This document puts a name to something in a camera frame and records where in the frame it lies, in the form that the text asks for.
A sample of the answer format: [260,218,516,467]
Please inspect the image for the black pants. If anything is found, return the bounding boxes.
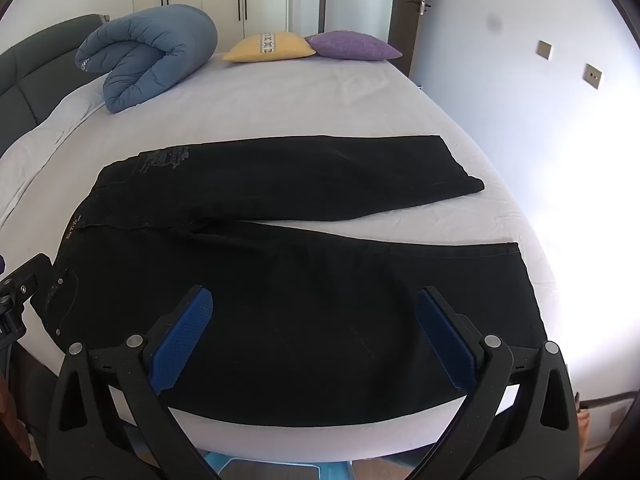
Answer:
[30,134,548,428]

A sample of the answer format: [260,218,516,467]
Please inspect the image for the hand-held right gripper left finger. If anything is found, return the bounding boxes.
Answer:
[47,285,236,480]

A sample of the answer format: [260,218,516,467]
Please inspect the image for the brown wooden door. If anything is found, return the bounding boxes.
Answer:
[391,0,432,81]

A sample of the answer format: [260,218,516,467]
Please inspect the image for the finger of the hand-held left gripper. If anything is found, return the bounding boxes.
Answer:
[0,254,52,358]

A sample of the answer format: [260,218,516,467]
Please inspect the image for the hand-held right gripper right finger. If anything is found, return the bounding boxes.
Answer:
[414,286,582,480]

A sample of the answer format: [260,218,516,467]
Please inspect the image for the rolled blue duvet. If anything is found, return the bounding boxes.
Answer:
[75,4,219,114]

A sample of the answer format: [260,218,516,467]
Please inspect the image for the bed with white sheet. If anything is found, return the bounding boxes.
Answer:
[0,52,576,461]

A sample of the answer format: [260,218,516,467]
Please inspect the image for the blue storage box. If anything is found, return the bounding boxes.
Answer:
[200,452,353,480]

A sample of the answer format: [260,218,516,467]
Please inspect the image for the yellow pillow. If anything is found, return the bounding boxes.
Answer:
[221,31,317,63]

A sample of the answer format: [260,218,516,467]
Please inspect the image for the purple pillow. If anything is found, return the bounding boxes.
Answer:
[305,30,403,62]

